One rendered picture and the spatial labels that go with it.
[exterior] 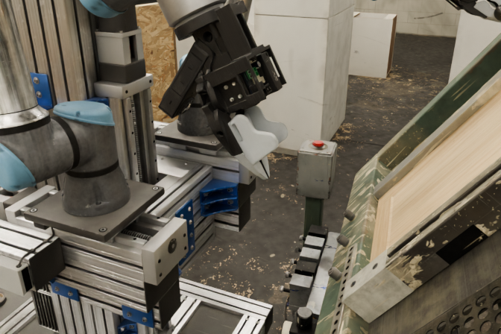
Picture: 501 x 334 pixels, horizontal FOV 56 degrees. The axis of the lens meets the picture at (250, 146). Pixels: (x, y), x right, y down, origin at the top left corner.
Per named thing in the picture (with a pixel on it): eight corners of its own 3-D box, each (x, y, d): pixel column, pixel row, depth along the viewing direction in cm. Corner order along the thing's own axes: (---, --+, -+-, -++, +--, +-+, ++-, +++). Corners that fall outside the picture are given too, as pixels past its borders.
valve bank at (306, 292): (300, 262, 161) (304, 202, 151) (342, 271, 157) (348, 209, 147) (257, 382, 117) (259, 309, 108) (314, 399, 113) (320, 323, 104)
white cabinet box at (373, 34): (347, 65, 644) (352, 11, 615) (391, 69, 623) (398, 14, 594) (340, 73, 606) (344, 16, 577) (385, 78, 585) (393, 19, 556)
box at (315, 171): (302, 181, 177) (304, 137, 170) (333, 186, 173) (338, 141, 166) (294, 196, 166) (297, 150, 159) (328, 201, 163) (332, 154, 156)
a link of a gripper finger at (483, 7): (501, 23, 116) (472, -1, 116) (511, 20, 110) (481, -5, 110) (492, 33, 117) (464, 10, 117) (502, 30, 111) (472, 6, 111)
